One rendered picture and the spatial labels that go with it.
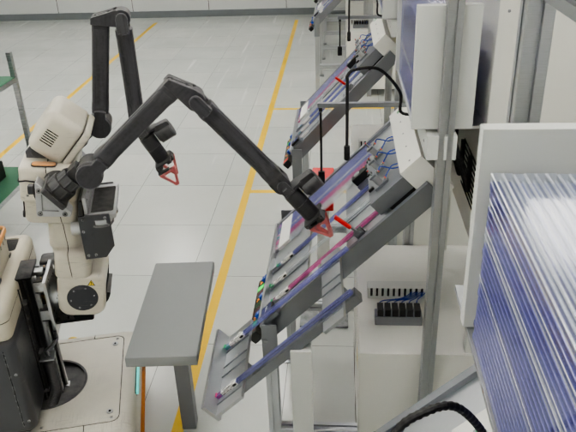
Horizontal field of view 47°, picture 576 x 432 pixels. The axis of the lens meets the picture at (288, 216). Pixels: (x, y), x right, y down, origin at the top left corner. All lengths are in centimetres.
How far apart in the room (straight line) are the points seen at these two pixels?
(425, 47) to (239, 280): 226
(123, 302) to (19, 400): 130
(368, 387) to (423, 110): 97
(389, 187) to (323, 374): 134
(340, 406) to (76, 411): 106
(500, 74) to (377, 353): 96
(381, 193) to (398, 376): 65
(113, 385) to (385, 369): 107
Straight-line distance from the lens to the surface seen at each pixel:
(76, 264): 237
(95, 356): 290
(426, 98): 181
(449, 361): 226
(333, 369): 311
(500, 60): 183
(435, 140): 182
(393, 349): 225
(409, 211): 195
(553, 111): 190
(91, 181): 205
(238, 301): 357
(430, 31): 176
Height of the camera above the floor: 202
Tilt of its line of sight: 28 degrees down
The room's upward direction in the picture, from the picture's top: 2 degrees counter-clockwise
